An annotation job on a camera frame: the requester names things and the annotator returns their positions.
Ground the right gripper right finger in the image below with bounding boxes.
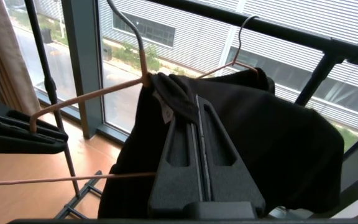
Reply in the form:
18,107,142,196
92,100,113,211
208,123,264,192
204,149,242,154
196,95,266,217

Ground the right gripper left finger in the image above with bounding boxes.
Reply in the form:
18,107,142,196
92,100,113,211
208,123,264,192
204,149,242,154
147,114,203,217

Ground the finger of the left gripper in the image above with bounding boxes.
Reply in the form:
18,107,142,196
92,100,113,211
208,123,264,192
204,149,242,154
0,125,68,155
0,101,70,142

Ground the black garment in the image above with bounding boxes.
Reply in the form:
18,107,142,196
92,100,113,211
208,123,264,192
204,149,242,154
98,73,344,218

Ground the black clothes rack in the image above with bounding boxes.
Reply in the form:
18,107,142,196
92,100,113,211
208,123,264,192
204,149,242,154
23,0,358,220

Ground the beige curtain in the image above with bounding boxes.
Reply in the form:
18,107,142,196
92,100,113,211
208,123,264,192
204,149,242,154
0,0,42,116

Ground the pink clothes hanger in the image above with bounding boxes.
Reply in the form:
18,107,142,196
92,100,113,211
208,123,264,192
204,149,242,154
195,14,260,79
0,0,157,187

